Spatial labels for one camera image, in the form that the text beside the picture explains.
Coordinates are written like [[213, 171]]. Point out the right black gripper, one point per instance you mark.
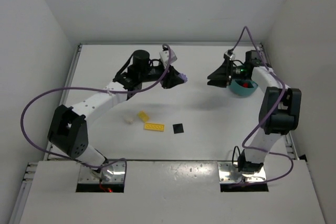
[[227, 71]]

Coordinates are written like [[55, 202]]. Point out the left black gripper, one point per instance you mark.
[[165, 77]]

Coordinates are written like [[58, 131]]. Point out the purple lego brick sideways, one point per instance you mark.
[[183, 77]]

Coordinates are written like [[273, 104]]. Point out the black square lego plate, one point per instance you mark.
[[178, 128]]

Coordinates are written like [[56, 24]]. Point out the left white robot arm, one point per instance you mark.
[[69, 127]]

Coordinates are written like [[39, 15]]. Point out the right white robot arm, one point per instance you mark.
[[279, 112]]

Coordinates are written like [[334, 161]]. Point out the teal round divided container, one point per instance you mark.
[[236, 87]]

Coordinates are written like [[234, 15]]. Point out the yellow lego slope brick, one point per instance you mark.
[[143, 116]]

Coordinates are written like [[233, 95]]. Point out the yellow long lego plate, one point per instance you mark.
[[154, 127]]

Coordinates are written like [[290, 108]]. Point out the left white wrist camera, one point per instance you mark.
[[166, 57]]

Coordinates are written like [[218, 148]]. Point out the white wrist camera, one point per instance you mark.
[[229, 55], [166, 57]]

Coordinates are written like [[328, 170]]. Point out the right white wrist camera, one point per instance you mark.
[[229, 55]]

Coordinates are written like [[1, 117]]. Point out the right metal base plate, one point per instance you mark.
[[229, 174]]

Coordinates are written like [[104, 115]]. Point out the metal base plate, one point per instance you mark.
[[112, 174], [229, 174]]

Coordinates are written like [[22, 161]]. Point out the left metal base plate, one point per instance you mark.
[[112, 174]]

